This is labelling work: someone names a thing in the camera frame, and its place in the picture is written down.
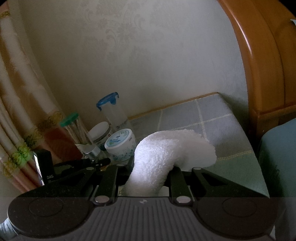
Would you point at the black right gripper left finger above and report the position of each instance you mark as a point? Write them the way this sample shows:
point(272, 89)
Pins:
point(109, 181)

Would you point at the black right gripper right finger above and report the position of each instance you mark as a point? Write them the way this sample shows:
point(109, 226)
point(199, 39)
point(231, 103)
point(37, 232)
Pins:
point(179, 192)

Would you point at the white cream jar floral lid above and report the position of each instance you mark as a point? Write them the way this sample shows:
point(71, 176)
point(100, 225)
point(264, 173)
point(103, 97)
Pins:
point(121, 145)

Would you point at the glass bottle with silver cap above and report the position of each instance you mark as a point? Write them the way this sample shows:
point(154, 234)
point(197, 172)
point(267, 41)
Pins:
point(93, 152)

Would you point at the white fluffy cloth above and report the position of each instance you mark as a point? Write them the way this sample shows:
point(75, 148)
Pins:
point(157, 154)

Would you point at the green lidded chopstick jar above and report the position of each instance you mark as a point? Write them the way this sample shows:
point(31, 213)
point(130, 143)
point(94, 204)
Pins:
point(76, 129)

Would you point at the blue lidded clear plastic container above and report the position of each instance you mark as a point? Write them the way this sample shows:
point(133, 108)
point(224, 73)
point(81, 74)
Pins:
point(112, 110)

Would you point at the dark jar with white lid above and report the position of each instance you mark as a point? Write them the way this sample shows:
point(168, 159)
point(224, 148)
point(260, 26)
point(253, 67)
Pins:
point(100, 133)

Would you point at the beige patterned curtain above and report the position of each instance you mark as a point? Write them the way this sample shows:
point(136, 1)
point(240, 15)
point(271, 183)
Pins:
point(29, 118)

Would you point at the grey green checked tablecloth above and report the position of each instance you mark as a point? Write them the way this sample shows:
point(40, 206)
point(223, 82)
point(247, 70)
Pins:
point(213, 119)

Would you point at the blue bed sheet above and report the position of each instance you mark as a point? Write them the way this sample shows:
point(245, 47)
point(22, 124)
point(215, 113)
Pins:
point(277, 160)

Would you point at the orange wooden bed headboard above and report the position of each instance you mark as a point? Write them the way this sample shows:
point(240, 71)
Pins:
point(266, 38)

